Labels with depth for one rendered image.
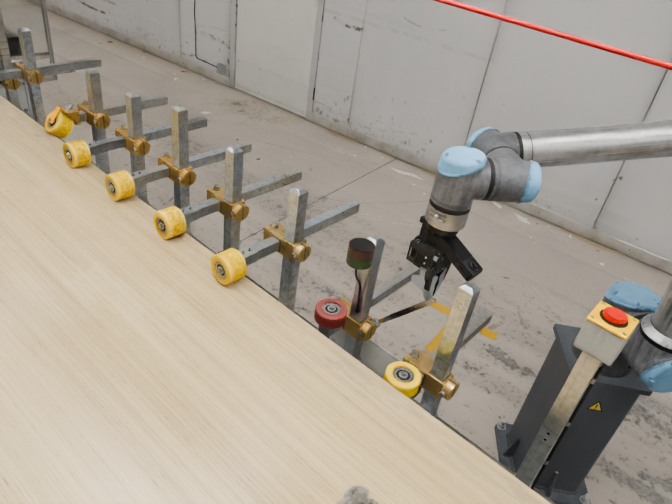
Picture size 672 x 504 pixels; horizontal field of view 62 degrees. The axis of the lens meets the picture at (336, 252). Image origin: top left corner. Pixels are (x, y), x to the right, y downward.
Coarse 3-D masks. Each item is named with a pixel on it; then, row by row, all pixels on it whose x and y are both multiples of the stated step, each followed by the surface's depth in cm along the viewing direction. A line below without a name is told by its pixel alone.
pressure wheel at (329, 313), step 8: (320, 304) 137; (328, 304) 138; (336, 304) 138; (344, 304) 138; (320, 312) 135; (328, 312) 136; (336, 312) 136; (344, 312) 136; (320, 320) 135; (328, 320) 134; (336, 320) 134; (344, 320) 136; (328, 328) 135; (336, 328) 136
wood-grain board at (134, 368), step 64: (0, 128) 192; (0, 192) 160; (64, 192) 164; (0, 256) 137; (64, 256) 140; (128, 256) 144; (192, 256) 147; (0, 320) 120; (64, 320) 122; (128, 320) 125; (192, 320) 128; (256, 320) 130; (0, 384) 106; (64, 384) 108; (128, 384) 110; (192, 384) 112; (256, 384) 115; (320, 384) 117; (384, 384) 119; (0, 448) 96; (64, 448) 97; (128, 448) 99; (192, 448) 101; (256, 448) 102; (320, 448) 104; (384, 448) 106; (448, 448) 108
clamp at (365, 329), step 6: (342, 300) 145; (348, 306) 144; (348, 312) 142; (348, 318) 140; (366, 318) 141; (348, 324) 141; (354, 324) 140; (360, 324) 139; (366, 324) 139; (372, 324) 139; (348, 330) 142; (354, 330) 140; (360, 330) 139; (366, 330) 138; (372, 330) 140; (354, 336) 141; (360, 336) 139; (366, 336) 139
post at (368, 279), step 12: (372, 240) 127; (372, 264) 129; (360, 276) 133; (372, 276) 132; (372, 288) 135; (360, 300) 136; (360, 312) 138; (348, 336) 144; (348, 348) 146; (360, 348) 147
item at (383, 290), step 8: (400, 272) 161; (408, 272) 161; (416, 272) 163; (392, 280) 157; (400, 280) 158; (408, 280) 161; (376, 288) 153; (384, 288) 154; (392, 288) 155; (376, 296) 150; (384, 296) 154; (320, 328) 139; (328, 336) 139
